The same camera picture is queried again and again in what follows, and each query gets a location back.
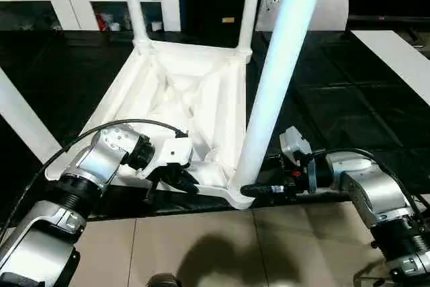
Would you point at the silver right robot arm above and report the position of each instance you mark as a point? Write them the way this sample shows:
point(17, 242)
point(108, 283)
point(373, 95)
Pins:
point(376, 193)

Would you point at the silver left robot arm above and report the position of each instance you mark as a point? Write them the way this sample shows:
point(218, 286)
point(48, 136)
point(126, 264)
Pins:
point(97, 162)

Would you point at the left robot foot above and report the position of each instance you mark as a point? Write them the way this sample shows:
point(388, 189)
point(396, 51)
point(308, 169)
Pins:
point(164, 281)

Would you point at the small white jar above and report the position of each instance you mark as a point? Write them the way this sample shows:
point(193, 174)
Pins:
point(155, 25)
point(114, 26)

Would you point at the white side table board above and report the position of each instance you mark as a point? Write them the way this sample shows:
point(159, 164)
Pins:
point(393, 62)

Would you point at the red packet in cabinet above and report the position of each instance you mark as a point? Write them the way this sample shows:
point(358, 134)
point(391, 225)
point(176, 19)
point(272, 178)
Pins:
point(100, 22)

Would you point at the small yellow label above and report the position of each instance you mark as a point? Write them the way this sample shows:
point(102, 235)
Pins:
point(227, 19)

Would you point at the white plastic chair shell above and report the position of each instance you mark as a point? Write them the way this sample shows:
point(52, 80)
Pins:
point(329, 11)

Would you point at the black flat monitor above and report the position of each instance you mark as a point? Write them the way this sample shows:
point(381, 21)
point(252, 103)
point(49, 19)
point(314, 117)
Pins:
point(389, 19)

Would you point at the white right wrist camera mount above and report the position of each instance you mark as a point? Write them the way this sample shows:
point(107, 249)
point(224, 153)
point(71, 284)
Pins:
point(292, 140)

